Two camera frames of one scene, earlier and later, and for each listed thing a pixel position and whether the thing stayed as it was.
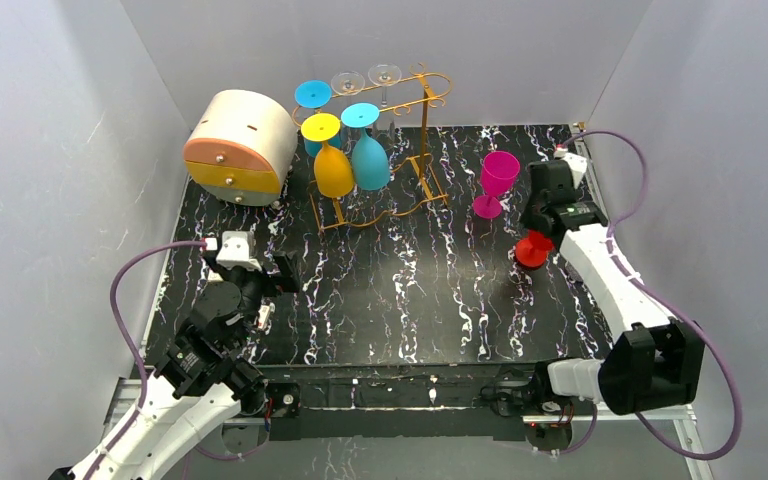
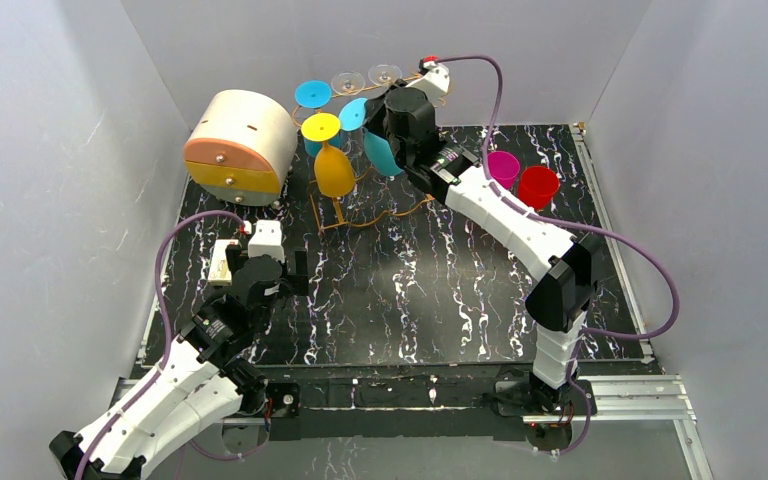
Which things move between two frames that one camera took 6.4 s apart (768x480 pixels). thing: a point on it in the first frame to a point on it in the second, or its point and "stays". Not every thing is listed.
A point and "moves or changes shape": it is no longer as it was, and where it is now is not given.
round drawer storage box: x=241 y=146 stays
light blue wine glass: x=370 y=164 moves or changes shape
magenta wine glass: x=498 y=174 stays
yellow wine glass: x=332 y=172 stays
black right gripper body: x=537 y=216 to x=384 y=124
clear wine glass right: x=384 y=74 stays
